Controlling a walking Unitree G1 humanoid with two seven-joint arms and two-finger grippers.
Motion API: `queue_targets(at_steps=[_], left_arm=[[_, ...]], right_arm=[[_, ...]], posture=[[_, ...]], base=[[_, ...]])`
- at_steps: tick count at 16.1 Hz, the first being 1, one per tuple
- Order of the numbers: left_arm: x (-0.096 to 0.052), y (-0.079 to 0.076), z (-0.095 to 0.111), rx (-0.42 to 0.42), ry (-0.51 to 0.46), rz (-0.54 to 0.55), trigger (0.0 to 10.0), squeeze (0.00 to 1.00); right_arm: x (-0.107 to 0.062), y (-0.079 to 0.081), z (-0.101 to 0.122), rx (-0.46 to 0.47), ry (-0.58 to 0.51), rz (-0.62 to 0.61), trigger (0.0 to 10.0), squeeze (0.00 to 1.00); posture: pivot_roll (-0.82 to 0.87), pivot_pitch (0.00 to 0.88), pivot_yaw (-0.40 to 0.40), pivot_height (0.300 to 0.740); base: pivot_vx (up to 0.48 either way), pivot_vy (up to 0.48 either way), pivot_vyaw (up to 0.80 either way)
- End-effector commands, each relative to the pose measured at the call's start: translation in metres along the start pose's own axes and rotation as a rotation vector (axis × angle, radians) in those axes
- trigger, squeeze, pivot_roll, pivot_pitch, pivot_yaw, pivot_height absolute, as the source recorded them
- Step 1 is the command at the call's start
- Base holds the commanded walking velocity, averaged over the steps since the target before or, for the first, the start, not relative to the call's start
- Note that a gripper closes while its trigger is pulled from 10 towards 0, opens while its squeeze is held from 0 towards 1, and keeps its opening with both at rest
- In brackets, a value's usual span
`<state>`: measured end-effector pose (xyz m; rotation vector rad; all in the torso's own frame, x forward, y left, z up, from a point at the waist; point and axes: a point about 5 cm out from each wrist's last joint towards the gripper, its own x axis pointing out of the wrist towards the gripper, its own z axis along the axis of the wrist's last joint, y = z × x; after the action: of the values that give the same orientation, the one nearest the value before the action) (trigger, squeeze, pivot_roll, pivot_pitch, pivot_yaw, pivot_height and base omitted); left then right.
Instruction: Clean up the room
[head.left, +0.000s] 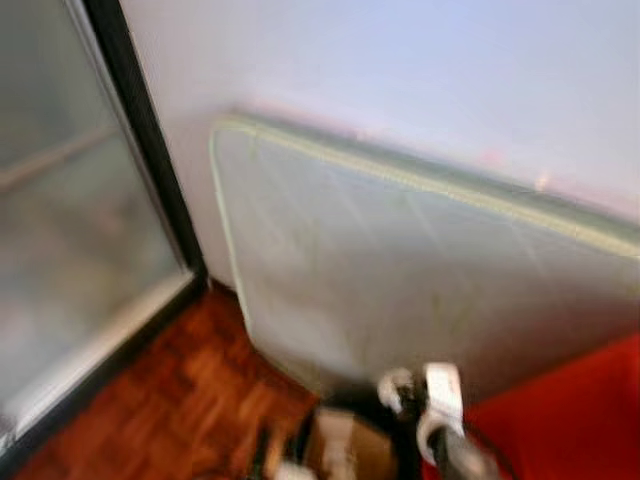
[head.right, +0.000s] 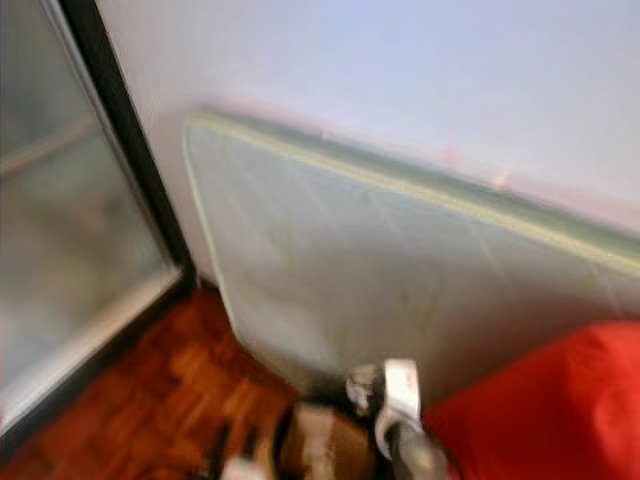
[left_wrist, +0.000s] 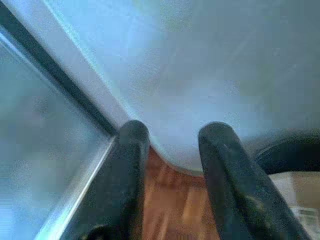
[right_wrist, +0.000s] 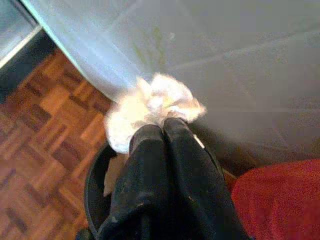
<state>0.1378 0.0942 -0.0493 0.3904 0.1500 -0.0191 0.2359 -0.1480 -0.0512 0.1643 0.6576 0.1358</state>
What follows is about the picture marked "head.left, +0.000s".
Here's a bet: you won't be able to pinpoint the brown cardboard box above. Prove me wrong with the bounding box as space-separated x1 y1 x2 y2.
300 405 401 480

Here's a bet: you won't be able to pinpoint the grey-green mattress with piping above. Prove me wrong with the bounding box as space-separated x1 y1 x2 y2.
208 110 640 406

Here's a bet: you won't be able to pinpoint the large red cushion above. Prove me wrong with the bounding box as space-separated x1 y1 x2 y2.
420 335 640 480

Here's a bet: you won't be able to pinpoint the frosted glass door black frame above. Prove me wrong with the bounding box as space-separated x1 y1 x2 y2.
0 0 209 471

